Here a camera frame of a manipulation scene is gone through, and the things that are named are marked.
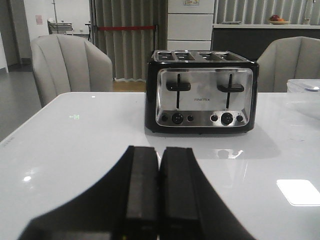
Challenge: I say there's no beige armchair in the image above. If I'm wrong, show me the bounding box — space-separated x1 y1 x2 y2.
257 36 320 93
30 34 113 107

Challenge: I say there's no left beige armchair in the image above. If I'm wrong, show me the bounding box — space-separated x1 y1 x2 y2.
30 34 113 107

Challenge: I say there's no black chrome four-slot toaster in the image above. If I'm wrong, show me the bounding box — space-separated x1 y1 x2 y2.
145 50 259 134

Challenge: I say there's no red barrier tape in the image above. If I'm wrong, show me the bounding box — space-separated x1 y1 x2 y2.
97 25 156 31

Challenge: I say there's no dark counter cabinet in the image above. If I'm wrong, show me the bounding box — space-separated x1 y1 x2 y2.
210 23 320 60

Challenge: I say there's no grey curtain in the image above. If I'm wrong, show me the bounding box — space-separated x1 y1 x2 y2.
89 0 168 80

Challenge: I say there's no right beige armchair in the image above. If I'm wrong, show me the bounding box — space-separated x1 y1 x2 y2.
257 36 320 93

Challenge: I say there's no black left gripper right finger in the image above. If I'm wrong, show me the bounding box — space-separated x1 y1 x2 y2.
159 147 254 240

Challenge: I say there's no clear plastic container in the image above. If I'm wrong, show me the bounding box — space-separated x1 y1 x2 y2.
287 79 320 93

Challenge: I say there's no metal rack cart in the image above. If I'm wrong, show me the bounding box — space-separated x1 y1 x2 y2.
47 18 74 35

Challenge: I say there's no white refrigerator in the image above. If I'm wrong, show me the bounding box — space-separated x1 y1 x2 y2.
167 0 215 50

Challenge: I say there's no fruit bowl on counter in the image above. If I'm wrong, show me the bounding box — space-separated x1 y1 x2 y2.
268 14 291 25

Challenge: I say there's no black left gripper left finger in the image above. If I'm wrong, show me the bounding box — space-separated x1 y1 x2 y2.
21 146 159 240

